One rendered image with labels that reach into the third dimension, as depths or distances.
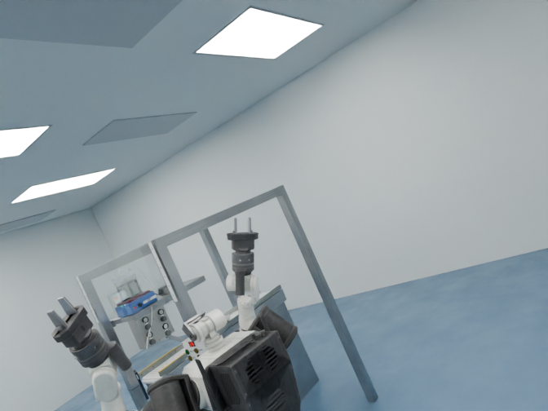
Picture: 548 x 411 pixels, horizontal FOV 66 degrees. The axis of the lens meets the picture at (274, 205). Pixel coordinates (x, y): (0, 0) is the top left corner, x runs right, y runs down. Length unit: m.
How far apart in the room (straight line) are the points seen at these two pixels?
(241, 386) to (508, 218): 4.23
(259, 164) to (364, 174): 1.53
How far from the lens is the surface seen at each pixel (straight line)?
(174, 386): 1.34
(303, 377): 3.91
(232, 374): 1.26
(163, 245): 2.29
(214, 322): 1.43
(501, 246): 5.24
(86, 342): 1.37
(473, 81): 4.97
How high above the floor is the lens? 1.65
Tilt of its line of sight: 1 degrees down
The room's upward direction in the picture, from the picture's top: 24 degrees counter-clockwise
